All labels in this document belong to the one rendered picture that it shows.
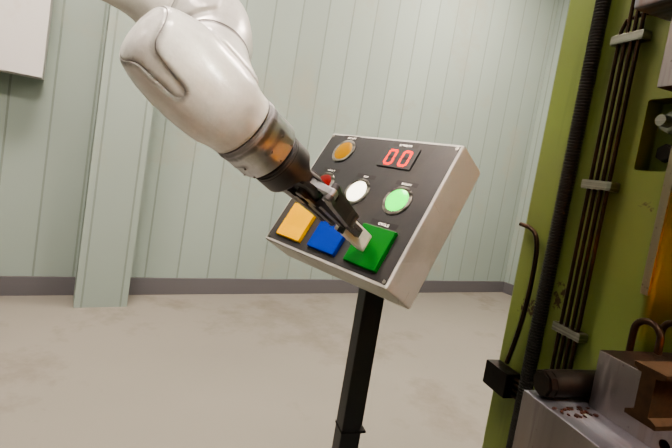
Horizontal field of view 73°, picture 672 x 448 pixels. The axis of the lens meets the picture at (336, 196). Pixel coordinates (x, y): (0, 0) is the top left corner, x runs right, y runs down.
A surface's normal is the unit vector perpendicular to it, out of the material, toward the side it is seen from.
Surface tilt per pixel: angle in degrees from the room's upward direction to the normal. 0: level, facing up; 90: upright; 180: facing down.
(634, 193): 90
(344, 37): 90
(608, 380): 90
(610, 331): 90
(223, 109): 111
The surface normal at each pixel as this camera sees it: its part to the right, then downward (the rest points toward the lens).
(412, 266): 0.66, 0.16
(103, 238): 0.49, 0.15
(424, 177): -0.55, -0.55
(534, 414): -0.94, -0.13
